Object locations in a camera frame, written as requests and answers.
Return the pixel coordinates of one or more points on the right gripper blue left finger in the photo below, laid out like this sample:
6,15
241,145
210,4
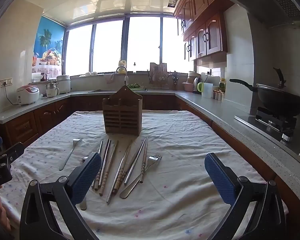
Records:
37,218

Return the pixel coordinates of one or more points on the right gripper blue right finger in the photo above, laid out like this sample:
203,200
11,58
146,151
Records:
268,218

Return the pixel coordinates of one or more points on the steel patterned chopstick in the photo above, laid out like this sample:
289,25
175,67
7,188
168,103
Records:
112,187

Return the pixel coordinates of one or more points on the steel fork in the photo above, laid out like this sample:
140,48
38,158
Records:
150,162
74,144

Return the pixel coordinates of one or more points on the wooden patterned chopstick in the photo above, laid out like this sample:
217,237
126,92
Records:
123,172

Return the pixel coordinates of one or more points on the kitchen sink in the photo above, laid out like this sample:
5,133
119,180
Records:
103,91

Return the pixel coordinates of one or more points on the kitchen faucet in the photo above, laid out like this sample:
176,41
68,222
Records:
126,80

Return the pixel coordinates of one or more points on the lower wooden cabinets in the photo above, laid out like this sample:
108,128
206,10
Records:
272,161

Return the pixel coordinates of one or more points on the wooden cabinets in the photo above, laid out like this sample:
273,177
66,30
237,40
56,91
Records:
202,26
272,161

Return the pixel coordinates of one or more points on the red white rice cooker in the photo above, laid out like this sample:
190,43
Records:
27,94

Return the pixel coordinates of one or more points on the gas stove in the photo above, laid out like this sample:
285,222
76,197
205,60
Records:
278,129

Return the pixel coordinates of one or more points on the small white electric pot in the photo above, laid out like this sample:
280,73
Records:
52,90

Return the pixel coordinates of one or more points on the large white rice cooker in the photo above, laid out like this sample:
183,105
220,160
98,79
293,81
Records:
63,84

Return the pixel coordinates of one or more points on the floral white tablecloth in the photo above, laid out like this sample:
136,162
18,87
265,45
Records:
177,199

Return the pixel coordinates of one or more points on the black wok with lid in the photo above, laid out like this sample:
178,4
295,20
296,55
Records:
275,99

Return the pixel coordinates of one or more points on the tropical fruit poster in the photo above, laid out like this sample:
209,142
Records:
48,48

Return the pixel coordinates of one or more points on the wooden utensil holder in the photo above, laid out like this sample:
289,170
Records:
122,112

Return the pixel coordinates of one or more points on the condiment bottles rack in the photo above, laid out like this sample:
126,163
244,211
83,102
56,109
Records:
219,92

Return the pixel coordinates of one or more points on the pink basin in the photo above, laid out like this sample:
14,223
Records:
188,87

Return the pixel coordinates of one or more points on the yellow detergent bottle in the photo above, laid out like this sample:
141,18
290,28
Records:
122,63

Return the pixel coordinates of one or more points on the green vegetable basket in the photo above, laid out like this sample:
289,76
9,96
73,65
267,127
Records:
137,87

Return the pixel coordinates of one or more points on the steel electric kettle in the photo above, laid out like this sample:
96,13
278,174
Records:
195,84

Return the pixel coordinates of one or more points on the dish drying rack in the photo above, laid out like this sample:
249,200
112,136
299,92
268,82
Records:
159,76

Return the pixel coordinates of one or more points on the upper wooden cabinets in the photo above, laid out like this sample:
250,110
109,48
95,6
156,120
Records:
202,26

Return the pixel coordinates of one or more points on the wall power outlet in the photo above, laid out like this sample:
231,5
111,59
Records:
6,82

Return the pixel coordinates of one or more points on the green handled white pitcher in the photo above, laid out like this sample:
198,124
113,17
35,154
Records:
206,89

